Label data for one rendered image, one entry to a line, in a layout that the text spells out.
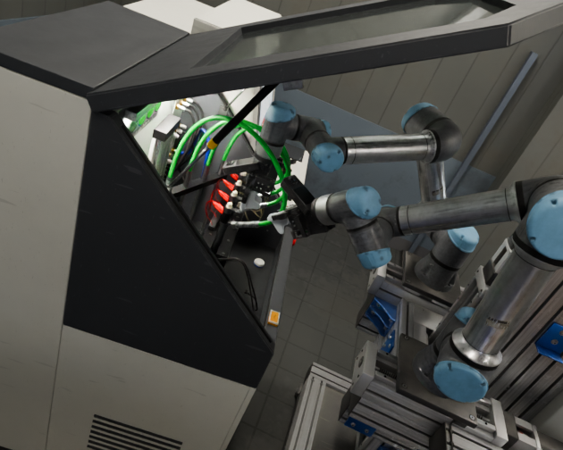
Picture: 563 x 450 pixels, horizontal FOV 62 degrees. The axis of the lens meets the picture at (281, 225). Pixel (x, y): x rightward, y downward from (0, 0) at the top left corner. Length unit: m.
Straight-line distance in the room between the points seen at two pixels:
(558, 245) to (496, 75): 2.75
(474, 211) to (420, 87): 2.56
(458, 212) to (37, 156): 0.96
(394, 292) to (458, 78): 2.17
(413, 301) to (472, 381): 0.69
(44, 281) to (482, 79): 3.06
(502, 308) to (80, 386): 1.22
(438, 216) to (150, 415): 1.07
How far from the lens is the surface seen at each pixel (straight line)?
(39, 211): 1.27
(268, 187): 1.41
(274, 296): 1.49
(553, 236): 0.99
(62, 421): 1.84
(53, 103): 1.12
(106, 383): 1.60
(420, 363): 1.38
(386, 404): 1.43
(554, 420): 1.68
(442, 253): 1.72
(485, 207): 1.14
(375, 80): 3.64
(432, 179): 1.64
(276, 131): 1.31
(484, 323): 1.11
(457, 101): 3.68
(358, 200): 1.04
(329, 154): 1.22
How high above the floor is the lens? 1.90
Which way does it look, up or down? 31 degrees down
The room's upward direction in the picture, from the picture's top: 23 degrees clockwise
